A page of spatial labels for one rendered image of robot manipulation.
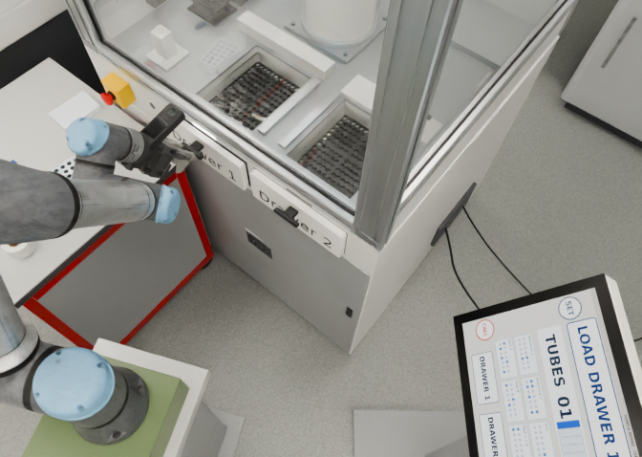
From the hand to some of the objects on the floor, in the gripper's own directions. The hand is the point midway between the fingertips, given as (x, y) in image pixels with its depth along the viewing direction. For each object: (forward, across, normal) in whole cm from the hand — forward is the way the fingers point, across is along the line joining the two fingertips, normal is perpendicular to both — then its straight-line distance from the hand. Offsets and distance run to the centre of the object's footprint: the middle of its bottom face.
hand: (188, 150), depth 134 cm
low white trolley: (+61, -41, -72) cm, 103 cm away
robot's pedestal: (+45, +31, -96) cm, 110 cm away
